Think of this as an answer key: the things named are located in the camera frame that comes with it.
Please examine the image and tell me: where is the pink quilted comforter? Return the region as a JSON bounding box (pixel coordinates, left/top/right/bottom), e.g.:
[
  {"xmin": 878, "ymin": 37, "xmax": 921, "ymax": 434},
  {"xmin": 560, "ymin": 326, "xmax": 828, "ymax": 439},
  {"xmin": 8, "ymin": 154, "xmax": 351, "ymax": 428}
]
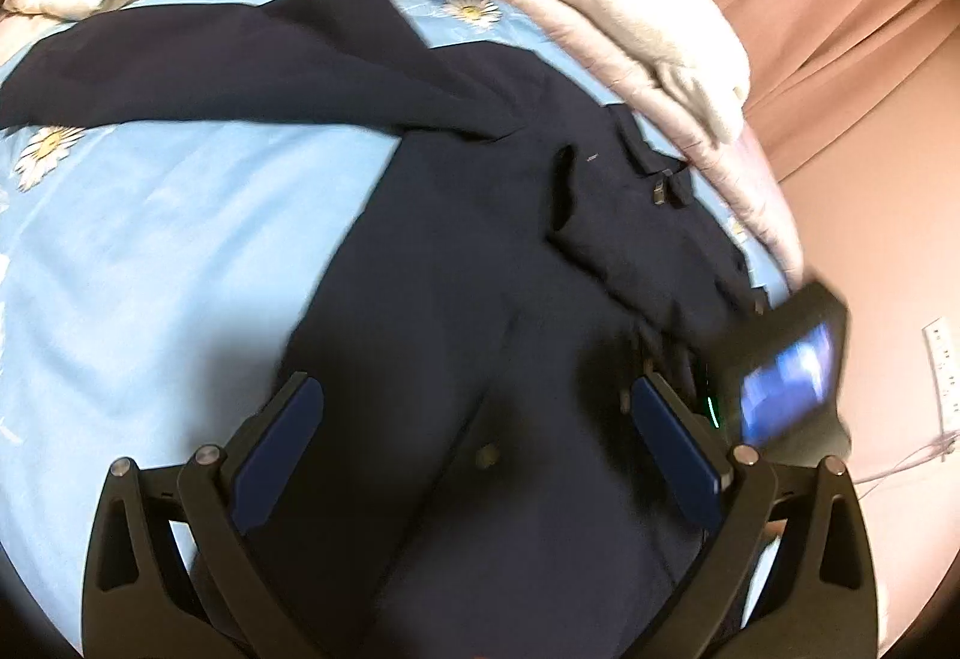
[{"xmin": 501, "ymin": 0, "xmax": 805, "ymax": 288}]

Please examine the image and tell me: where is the dark navy coat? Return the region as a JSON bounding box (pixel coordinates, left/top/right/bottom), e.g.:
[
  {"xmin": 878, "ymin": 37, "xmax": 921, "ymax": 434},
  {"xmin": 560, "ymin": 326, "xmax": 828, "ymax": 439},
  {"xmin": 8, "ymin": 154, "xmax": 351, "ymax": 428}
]
[{"xmin": 2, "ymin": 0, "xmax": 755, "ymax": 657}]

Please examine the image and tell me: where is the light blue floral bedsheet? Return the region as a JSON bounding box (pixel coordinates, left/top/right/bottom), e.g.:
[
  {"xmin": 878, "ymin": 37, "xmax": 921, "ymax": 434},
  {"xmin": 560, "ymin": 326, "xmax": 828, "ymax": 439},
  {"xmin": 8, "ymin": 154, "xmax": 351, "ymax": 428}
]
[{"xmin": 0, "ymin": 0, "xmax": 797, "ymax": 653}]

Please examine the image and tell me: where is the pink curtain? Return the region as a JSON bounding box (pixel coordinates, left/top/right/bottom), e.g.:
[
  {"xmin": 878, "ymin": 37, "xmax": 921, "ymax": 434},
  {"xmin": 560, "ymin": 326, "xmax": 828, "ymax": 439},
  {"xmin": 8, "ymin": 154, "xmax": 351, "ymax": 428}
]
[{"xmin": 715, "ymin": 0, "xmax": 958, "ymax": 180}]

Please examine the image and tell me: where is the white power strip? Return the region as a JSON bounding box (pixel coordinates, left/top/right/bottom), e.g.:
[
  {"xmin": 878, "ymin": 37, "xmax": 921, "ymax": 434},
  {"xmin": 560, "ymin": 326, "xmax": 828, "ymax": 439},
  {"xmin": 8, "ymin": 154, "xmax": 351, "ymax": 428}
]
[{"xmin": 923, "ymin": 318, "xmax": 958, "ymax": 428}]

